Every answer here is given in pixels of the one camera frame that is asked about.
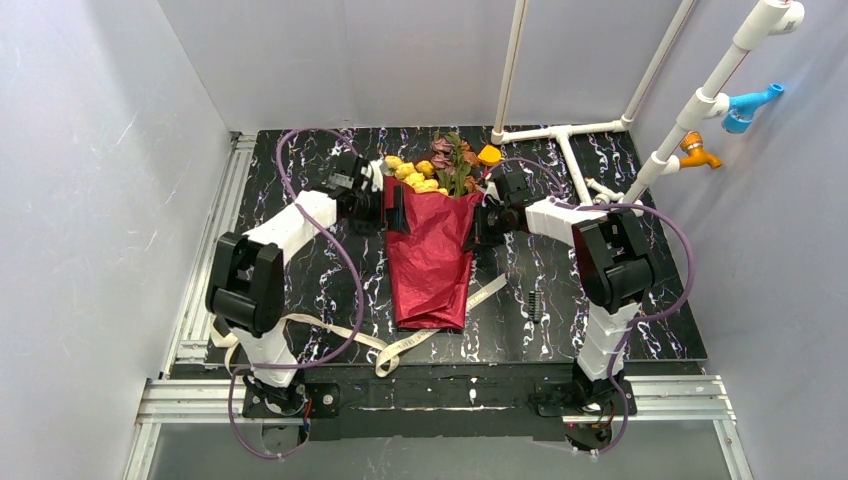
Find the orange fake flower stem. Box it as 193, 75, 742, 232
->
438, 132, 481, 198

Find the yellow fake flower bunch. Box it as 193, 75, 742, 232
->
384, 155, 449, 195

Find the maroon wrapping paper sheet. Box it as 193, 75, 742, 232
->
384, 177, 483, 330

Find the beige ribbon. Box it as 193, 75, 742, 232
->
210, 274, 507, 378

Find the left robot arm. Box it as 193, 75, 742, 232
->
205, 153, 404, 415

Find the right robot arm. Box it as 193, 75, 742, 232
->
463, 172, 656, 416

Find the pink fake flower stem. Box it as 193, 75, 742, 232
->
430, 136, 461, 174

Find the orange plastic piece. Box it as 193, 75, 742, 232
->
477, 144, 503, 167

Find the black comb strip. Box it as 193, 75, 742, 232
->
527, 290, 543, 324

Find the white pipe valve fitting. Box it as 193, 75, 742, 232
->
584, 177, 624, 205

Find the orange plastic tap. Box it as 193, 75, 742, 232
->
680, 131, 723, 170

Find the blue plastic tap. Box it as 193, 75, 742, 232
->
721, 83, 784, 134

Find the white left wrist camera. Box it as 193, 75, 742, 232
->
367, 159, 387, 192

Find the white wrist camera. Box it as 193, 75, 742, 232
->
367, 159, 387, 192
480, 175, 502, 207

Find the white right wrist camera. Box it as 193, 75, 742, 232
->
480, 175, 502, 207

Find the white PVC pipe frame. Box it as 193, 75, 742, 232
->
490, 0, 808, 213

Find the aluminium frame rail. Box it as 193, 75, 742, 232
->
123, 132, 260, 480

